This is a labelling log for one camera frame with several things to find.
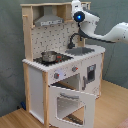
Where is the red stove knob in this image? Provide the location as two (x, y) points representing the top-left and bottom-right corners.
(72, 66), (78, 72)
(54, 73), (60, 79)

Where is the black toy faucet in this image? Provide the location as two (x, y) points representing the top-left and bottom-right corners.
(67, 33), (82, 49)

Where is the grey toy sink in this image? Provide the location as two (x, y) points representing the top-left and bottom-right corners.
(66, 47), (94, 56)

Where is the small metal pot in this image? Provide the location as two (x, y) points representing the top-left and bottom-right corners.
(41, 51), (57, 62)

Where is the left red stove knob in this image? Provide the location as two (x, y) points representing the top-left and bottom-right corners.
(54, 73), (60, 79)

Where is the black toy stovetop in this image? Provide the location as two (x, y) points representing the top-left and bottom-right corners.
(34, 54), (71, 66)

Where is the wooden toy kitchen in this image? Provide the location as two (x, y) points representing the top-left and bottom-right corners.
(22, 2), (105, 128)

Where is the grey range hood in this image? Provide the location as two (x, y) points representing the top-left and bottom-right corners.
(35, 6), (64, 27)

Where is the right red stove knob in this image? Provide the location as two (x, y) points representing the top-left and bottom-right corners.
(72, 66), (78, 72)

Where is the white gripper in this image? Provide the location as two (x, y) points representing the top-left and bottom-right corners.
(71, 0), (82, 13)

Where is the grey ice dispenser panel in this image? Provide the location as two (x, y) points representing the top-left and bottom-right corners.
(87, 65), (96, 82)

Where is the white oven door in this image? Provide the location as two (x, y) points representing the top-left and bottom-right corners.
(49, 86), (95, 128)

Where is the grey cabinet door handle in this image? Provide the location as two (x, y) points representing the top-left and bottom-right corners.
(82, 76), (87, 90)

